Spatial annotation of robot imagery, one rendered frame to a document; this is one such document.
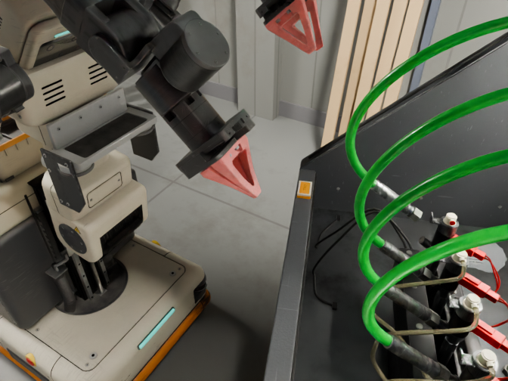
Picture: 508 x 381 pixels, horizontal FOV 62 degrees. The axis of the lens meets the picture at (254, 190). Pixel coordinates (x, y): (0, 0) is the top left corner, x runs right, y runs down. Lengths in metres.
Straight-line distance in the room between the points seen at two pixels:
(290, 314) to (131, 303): 0.98
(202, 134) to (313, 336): 0.50
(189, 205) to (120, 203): 1.21
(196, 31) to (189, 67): 0.04
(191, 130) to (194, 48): 0.10
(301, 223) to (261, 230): 1.35
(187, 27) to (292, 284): 0.49
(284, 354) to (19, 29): 0.74
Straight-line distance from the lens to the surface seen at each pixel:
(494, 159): 0.48
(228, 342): 1.83
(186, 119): 0.52
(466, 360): 0.59
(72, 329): 1.65
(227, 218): 2.31
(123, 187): 1.27
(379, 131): 0.99
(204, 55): 0.47
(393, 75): 0.59
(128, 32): 0.53
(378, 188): 0.68
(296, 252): 0.84
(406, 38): 2.47
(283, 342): 0.72
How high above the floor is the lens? 1.56
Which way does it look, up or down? 39 degrees down
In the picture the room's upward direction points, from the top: straight up
